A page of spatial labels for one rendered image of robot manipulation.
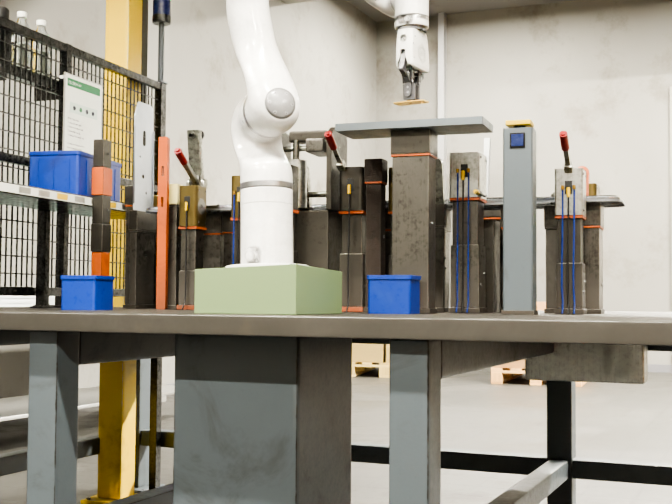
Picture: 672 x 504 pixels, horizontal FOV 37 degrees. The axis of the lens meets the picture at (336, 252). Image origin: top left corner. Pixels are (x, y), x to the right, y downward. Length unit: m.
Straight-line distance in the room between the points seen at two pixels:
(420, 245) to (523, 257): 0.25
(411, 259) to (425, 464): 0.69
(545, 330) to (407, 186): 0.79
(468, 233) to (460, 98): 9.07
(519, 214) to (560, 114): 8.92
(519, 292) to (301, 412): 0.61
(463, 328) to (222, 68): 7.00
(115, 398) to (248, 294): 1.63
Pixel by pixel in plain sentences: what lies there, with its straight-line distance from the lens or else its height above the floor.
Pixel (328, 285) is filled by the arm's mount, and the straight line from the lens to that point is 2.27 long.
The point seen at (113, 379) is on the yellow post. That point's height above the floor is 0.44.
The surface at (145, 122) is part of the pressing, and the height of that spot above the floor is 1.28.
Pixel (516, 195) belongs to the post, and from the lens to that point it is 2.41.
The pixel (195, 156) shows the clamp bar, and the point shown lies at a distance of 2.92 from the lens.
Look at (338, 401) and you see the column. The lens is 2.30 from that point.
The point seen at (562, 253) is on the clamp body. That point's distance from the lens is 2.54.
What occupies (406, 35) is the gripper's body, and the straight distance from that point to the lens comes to 2.51.
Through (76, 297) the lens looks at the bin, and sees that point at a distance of 2.70.
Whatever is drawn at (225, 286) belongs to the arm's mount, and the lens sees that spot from 2.20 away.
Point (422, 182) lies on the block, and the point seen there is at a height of 1.02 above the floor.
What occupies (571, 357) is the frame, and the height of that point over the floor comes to 0.57.
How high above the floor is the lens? 0.73
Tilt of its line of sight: 3 degrees up
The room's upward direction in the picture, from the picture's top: straight up
